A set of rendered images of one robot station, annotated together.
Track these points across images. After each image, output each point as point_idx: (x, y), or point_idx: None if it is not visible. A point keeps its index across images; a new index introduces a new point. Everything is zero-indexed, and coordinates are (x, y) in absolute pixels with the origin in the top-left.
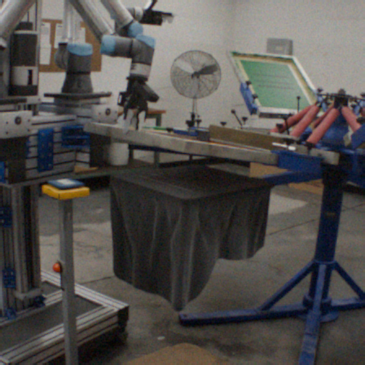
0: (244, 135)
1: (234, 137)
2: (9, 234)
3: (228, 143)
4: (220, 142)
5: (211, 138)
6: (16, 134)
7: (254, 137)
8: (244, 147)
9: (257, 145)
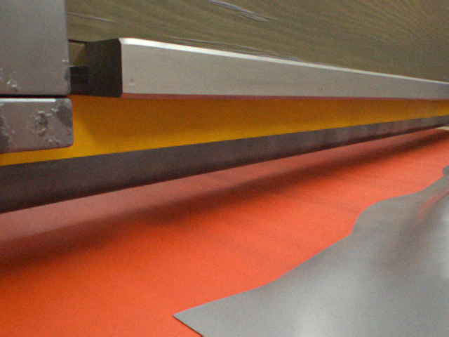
0: (414, 0)
1: (372, 13)
2: None
3: (381, 89)
4: (320, 86)
5: (150, 43)
6: None
7: (444, 15)
8: (442, 92)
9: (447, 67)
